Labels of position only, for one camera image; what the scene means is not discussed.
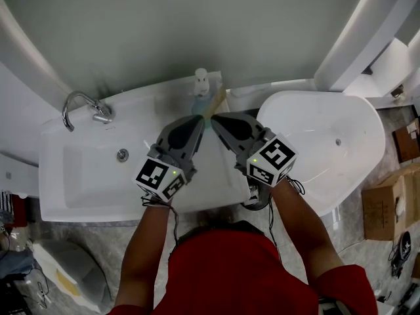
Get black round bin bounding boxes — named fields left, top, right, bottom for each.
left=242, top=184, right=270, bottom=210

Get white rectangular box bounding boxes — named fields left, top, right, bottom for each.
left=0, top=152, right=41, bottom=198

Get black electronic device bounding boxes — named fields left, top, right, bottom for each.
left=388, top=230, right=411, bottom=278

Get beige small object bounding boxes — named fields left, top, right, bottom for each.
left=390, top=83, right=406, bottom=100

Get striped cloth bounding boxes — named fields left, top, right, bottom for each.
left=0, top=190, right=14, bottom=215

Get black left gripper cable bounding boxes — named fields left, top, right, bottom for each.
left=140, top=194, right=180, bottom=246

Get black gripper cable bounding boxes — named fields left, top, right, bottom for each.
left=267, top=175, right=306, bottom=262
left=140, top=194, right=180, bottom=246

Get person's dark trousers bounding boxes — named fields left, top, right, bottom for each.
left=178, top=220, right=266, bottom=242

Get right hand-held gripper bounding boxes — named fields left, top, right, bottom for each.
left=211, top=112, right=298, bottom=187

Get person's left forearm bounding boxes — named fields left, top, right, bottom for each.
left=114, top=198, right=175, bottom=308

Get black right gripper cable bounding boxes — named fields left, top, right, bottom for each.
left=267, top=175, right=306, bottom=262

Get large cardboard box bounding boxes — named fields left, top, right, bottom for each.
left=361, top=164, right=420, bottom=242

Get stained clear plastic bag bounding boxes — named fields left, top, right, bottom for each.
left=201, top=83, right=228, bottom=119

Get dark brown flat box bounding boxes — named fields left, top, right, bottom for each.
left=392, top=118, right=420, bottom=163

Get white sink vanity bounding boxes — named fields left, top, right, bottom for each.
left=38, top=70, right=253, bottom=223

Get person's right forearm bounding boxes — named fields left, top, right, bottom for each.
left=268, top=177, right=345, bottom=288

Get blue soap dispenser bottle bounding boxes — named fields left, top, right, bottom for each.
left=190, top=68, right=213, bottom=116

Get blue denim cloth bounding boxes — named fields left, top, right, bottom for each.
left=0, top=249, right=35, bottom=280

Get white crumpled tissue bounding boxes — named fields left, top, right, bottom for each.
left=393, top=195, right=406, bottom=216

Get chrome faucet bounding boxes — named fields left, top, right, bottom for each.
left=62, top=91, right=114, bottom=133

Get fried egg cushion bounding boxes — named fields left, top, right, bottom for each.
left=32, top=240, right=112, bottom=310

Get red bag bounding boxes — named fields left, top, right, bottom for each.
left=11, top=195, right=29, bottom=228

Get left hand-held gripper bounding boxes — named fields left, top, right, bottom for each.
left=133, top=115, right=206, bottom=203

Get white bathtub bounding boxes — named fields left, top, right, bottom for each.
left=255, top=90, right=387, bottom=218

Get person's red shirt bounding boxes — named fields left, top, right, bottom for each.
left=108, top=230, right=378, bottom=315

